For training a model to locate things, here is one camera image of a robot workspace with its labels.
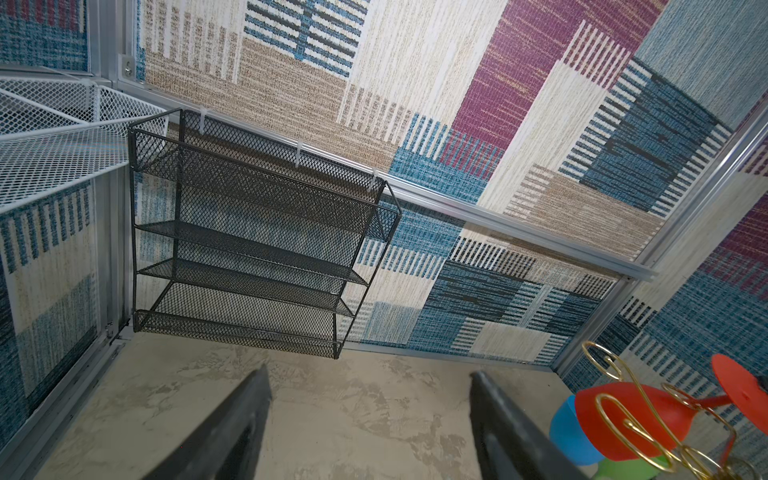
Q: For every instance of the black wire shelf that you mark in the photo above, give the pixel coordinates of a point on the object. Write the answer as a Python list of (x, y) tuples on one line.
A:
[(239, 238)]

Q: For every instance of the light blue wine glass front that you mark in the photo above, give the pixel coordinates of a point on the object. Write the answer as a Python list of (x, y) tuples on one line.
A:
[(566, 433)]

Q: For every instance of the white wire basket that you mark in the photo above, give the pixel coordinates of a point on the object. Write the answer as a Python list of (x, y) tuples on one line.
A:
[(56, 134)]

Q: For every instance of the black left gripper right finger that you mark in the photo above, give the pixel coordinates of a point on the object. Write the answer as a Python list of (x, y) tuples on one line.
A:
[(508, 444)]

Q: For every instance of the green wine glass front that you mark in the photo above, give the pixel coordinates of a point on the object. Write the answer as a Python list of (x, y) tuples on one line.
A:
[(636, 469)]

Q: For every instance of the wooden rack base with gold wire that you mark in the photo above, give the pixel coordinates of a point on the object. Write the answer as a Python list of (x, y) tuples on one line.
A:
[(701, 465)]

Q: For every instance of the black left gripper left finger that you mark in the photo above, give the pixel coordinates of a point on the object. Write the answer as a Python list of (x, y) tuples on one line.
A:
[(227, 444)]

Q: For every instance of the red wine glass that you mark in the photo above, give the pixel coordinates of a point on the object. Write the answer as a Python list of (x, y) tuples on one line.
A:
[(626, 419)]

